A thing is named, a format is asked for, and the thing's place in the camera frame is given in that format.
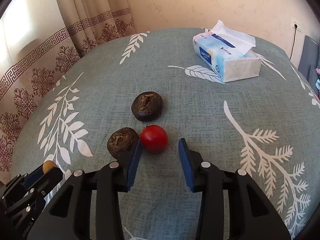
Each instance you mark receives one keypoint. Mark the beige patterned curtain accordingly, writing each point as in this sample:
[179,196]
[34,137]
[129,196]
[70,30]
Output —
[40,41]

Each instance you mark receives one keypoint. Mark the blue white tissue pack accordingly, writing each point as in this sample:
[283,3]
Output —
[228,53]

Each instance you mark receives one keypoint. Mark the teal leaf pattern bedspread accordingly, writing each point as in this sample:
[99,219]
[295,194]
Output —
[154,87]

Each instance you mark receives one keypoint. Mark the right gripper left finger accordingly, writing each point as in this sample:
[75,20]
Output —
[67,215]

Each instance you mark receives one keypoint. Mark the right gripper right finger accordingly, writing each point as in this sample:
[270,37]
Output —
[251,214]

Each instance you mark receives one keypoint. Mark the dark wrinkled fruit far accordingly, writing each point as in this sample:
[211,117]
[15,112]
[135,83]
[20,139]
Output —
[147,106]

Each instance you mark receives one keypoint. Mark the dark wrinkled fruit near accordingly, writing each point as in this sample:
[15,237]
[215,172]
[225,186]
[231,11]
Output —
[121,141]

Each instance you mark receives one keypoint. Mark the red tomato far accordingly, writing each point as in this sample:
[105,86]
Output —
[154,139]

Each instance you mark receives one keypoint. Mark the white wall socket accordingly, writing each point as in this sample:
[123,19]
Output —
[297,25]

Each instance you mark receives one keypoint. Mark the grey blue cushion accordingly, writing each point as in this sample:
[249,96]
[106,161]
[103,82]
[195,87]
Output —
[309,63]

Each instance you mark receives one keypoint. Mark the small brown kiwi fruit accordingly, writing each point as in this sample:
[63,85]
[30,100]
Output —
[48,165]

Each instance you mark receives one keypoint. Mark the dark wrinkled fruit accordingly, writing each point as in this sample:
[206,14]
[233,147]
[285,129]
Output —
[121,141]
[147,106]

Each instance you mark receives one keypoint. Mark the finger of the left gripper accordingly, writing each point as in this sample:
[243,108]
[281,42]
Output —
[34,176]
[47,181]

